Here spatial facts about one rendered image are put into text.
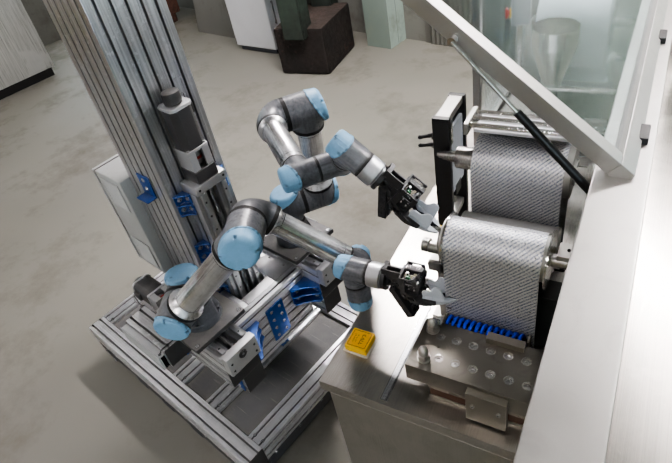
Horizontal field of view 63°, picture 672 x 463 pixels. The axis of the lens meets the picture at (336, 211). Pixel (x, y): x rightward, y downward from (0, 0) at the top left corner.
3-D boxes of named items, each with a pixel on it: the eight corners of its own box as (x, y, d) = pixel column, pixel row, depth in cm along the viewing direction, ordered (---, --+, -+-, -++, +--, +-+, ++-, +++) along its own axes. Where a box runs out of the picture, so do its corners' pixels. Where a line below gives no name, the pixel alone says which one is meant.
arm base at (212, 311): (172, 321, 196) (162, 302, 190) (205, 294, 204) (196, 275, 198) (198, 339, 187) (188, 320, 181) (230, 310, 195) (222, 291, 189)
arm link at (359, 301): (373, 286, 174) (369, 261, 167) (374, 313, 165) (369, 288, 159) (349, 288, 175) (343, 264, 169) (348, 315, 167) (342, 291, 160)
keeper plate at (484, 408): (468, 411, 141) (467, 386, 134) (507, 424, 136) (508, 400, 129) (465, 419, 139) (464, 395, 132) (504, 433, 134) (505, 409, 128)
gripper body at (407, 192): (419, 204, 135) (382, 174, 135) (401, 221, 142) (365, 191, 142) (430, 187, 140) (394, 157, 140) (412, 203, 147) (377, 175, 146)
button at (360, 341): (355, 332, 168) (354, 326, 167) (376, 338, 165) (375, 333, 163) (345, 349, 164) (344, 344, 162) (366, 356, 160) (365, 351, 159)
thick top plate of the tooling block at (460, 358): (427, 332, 155) (426, 318, 151) (579, 376, 136) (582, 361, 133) (406, 377, 145) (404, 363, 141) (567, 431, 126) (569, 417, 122)
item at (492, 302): (447, 314, 153) (444, 266, 141) (534, 337, 142) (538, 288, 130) (446, 315, 152) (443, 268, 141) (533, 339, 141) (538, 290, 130)
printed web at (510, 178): (486, 253, 184) (486, 122, 153) (559, 268, 173) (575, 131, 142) (448, 341, 159) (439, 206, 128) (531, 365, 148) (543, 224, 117)
